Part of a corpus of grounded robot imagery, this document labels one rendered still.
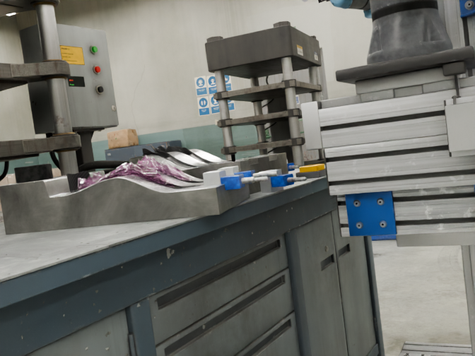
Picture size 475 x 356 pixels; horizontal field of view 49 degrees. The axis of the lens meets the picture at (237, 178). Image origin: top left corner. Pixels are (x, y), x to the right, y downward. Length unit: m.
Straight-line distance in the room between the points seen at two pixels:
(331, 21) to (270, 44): 2.72
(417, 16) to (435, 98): 0.15
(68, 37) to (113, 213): 1.16
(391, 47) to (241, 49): 4.52
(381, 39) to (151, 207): 0.54
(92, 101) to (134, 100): 7.02
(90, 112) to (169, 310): 1.22
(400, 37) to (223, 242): 0.58
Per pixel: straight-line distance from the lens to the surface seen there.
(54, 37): 1.95
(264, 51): 5.36
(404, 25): 0.99
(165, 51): 8.92
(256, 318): 1.36
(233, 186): 1.09
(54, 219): 1.20
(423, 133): 0.97
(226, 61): 5.50
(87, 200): 1.15
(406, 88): 0.98
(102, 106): 2.20
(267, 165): 1.45
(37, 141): 1.87
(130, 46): 9.29
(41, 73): 1.89
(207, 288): 1.18
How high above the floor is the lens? 0.93
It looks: 4 degrees down
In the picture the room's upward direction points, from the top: 7 degrees counter-clockwise
